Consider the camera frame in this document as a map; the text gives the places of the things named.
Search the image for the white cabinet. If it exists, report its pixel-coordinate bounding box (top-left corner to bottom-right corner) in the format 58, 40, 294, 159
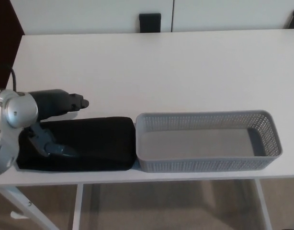
11, 0, 294, 36

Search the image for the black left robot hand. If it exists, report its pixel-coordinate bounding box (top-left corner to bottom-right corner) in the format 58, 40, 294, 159
22, 89, 90, 158

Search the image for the dark maroon panel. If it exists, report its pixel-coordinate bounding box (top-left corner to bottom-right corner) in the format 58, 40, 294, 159
0, 0, 25, 89

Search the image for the white table side hook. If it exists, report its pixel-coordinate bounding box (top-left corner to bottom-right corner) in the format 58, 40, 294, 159
10, 210, 24, 220

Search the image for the white metal table leg frame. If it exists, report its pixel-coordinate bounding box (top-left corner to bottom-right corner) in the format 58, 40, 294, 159
0, 184, 84, 230
253, 178, 273, 230

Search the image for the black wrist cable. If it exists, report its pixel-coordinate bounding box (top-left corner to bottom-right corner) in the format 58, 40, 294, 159
10, 68, 18, 92

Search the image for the grey perforated plastic basket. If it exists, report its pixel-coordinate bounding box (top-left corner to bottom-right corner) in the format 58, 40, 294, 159
136, 110, 283, 173

